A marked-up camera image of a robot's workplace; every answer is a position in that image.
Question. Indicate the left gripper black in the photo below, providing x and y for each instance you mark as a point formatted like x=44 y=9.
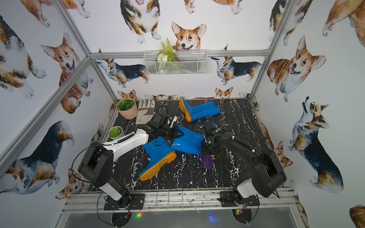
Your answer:
x=173 y=132

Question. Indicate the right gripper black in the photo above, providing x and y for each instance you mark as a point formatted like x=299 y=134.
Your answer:
x=204 y=151

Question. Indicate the purple cloth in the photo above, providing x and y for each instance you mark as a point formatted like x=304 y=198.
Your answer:
x=206 y=159

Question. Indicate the blue rubber boot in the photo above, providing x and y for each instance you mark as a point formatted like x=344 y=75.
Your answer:
x=193 y=113
x=188 y=141
x=160 y=154

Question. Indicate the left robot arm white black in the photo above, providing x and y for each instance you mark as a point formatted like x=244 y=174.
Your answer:
x=98 y=162

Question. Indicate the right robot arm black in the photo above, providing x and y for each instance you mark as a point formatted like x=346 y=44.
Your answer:
x=265 y=174

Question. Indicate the white grey work glove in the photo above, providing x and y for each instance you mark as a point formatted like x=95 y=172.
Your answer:
x=146 y=110

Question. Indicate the pink ribbed plant pot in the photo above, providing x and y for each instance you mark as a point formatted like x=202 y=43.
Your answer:
x=130 y=114

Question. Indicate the green plant in white pot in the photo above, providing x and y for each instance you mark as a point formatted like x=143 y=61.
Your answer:
x=115 y=132

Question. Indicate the green plant in pink pot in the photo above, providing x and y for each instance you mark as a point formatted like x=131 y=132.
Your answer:
x=125 y=104

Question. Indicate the small white plant pot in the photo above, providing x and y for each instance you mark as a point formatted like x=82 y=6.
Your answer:
x=120 y=135

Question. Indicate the fern and white flower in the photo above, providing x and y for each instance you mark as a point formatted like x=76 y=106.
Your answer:
x=166 y=58

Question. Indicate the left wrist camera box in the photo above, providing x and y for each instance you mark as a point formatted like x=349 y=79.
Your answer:
x=163 y=119

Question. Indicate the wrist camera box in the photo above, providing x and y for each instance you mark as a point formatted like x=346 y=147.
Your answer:
x=209 y=127
x=163 y=119

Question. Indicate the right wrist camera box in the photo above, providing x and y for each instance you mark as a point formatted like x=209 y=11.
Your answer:
x=209 y=127

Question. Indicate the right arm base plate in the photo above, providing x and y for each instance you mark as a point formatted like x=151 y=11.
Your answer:
x=234 y=199

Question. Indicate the white wire wall basket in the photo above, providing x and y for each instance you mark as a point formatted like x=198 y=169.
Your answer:
x=178 y=63

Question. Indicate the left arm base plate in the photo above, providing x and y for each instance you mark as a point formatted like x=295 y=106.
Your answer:
x=132 y=201

